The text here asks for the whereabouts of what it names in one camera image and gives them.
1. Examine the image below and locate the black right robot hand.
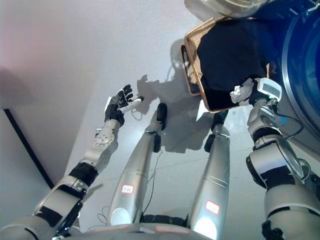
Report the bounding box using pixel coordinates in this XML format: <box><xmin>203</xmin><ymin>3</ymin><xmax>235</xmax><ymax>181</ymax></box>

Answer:
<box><xmin>246</xmin><ymin>77</ymin><xmax>283</xmax><ymax>108</ymax></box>

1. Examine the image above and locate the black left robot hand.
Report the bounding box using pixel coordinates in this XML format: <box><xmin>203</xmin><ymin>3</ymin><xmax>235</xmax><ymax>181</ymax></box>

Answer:
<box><xmin>104</xmin><ymin>84</ymin><xmax>145</xmax><ymax>127</ymax></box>

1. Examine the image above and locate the white garment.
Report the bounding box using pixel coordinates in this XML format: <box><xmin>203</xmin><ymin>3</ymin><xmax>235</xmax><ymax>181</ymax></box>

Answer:
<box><xmin>229</xmin><ymin>78</ymin><xmax>256</xmax><ymax>105</ymax></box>

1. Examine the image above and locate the grey front-load washing machine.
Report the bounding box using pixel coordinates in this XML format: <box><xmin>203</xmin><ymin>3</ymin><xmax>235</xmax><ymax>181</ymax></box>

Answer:
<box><xmin>249</xmin><ymin>0</ymin><xmax>320</xmax><ymax>156</ymax></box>

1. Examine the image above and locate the flat woven brown basket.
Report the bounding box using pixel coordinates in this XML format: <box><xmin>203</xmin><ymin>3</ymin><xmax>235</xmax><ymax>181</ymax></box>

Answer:
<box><xmin>180</xmin><ymin>44</ymin><xmax>202</xmax><ymax>96</ymax></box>

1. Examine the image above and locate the woven brown laundry basket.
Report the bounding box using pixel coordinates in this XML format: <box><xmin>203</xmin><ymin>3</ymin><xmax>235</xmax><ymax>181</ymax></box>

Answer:
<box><xmin>184</xmin><ymin>16</ymin><xmax>273</xmax><ymax>115</ymax></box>

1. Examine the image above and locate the round washing machine door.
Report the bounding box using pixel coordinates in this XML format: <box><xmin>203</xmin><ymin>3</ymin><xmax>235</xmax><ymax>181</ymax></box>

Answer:
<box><xmin>184</xmin><ymin>0</ymin><xmax>272</xmax><ymax>20</ymax></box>

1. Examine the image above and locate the black left robot foot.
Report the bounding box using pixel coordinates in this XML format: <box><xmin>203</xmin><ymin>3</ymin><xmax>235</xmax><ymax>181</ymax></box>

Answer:
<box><xmin>156</xmin><ymin>102</ymin><xmax>168</xmax><ymax>131</ymax></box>

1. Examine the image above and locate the black robot foot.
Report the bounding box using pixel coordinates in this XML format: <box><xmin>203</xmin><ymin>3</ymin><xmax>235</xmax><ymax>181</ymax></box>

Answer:
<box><xmin>211</xmin><ymin>109</ymin><xmax>230</xmax><ymax>129</ymax></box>
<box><xmin>156</xmin><ymin>102</ymin><xmax>168</xmax><ymax>131</ymax></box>

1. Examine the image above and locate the black garment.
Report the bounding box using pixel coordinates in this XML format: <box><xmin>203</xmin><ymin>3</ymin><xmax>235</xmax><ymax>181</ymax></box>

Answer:
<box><xmin>196</xmin><ymin>18</ymin><xmax>283</xmax><ymax>112</ymax></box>

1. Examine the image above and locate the black right robot foot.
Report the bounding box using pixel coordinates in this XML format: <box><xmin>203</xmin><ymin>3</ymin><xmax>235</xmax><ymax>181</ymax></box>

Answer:
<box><xmin>211</xmin><ymin>109</ymin><xmax>230</xmax><ymax>129</ymax></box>

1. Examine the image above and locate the silver left robot leg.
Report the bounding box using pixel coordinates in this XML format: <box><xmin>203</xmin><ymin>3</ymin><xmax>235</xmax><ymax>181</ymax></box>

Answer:
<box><xmin>107</xmin><ymin>122</ymin><xmax>163</xmax><ymax>226</ymax></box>

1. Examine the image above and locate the silver robot leg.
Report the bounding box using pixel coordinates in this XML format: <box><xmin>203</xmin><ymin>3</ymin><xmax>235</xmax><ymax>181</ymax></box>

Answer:
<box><xmin>187</xmin><ymin>123</ymin><xmax>231</xmax><ymax>239</ymax></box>
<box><xmin>107</xmin><ymin>122</ymin><xmax>163</xmax><ymax>226</ymax></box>

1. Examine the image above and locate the silver right robot leg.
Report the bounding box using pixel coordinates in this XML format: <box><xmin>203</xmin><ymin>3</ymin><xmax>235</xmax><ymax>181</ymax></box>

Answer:
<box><xmin>187</xmin><ymin>123</ymin><xmax>231</xmax><ymax>239</ymax></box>

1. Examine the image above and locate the silver robot torso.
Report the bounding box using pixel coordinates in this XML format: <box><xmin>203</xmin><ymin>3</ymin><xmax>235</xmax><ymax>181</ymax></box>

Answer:
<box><xmin>57</xmin><ymin>214</ymin><xmax>218</xmax><ymax>240</ymax></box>

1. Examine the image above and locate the thin white floor cable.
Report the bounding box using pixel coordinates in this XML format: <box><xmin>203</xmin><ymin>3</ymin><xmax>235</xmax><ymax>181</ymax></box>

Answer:
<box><xmin>130</xmin><ymin>108</ymin><xmax>149</xmax><ymax>121</ymax></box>

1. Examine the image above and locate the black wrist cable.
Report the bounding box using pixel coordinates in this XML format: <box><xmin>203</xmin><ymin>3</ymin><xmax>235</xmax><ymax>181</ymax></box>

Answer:
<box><xmin>268</xmin><ymin>98</ymin><xmax>305</xmax><ymax>141</ymax></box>

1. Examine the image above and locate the thin leg cable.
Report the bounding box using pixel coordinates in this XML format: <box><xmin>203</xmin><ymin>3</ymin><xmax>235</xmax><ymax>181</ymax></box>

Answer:
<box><xmin>96</xmin><ymin>147</ymin><xmax>164</xmax><ymax>227</ymax></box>

